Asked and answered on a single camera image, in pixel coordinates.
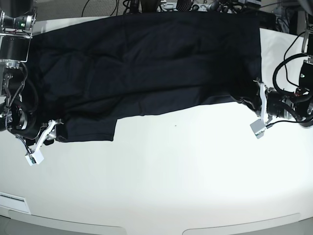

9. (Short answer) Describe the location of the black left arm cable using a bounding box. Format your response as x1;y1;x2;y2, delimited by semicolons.
272;31;313;98

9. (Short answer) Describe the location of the white power strip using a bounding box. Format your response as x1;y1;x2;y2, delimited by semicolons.
157;0;244;14

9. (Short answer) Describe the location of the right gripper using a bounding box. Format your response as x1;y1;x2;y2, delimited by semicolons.
24;119;64;147

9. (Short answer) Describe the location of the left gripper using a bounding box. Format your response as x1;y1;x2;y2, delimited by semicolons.
254;77;286;122

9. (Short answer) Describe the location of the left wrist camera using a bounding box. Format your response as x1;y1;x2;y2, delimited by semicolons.
250;119;267;139

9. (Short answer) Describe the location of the white label sticker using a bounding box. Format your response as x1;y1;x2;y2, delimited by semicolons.
0;192;31;214

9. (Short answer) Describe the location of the dark navy T-shirt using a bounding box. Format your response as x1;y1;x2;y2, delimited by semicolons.
26;12;262;142

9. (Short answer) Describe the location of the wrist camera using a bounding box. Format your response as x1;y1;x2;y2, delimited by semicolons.
25;150;44;166
250;119;267;139

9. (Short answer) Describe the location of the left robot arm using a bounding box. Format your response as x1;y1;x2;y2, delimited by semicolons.
250;0;313;135

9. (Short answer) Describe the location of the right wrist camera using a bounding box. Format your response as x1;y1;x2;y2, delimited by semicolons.
25;150;44;166

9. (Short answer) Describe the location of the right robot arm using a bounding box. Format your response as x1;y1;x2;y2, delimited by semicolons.
0;0;68;147

